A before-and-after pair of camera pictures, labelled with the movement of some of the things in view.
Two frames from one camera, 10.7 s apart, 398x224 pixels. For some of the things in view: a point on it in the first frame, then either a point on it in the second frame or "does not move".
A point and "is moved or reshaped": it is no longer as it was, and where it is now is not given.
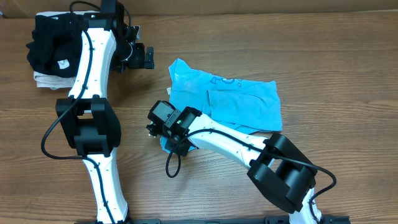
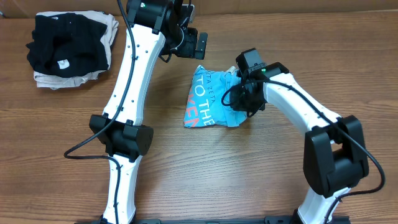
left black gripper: x=138 y=60 -> x=189 y=50
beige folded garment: x=51 y=81 does not move
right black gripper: x=179 y=149 -> x=238 y=105
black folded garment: x=55 y=47 does not move
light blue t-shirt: x=252 y=106 is moved or reshaped
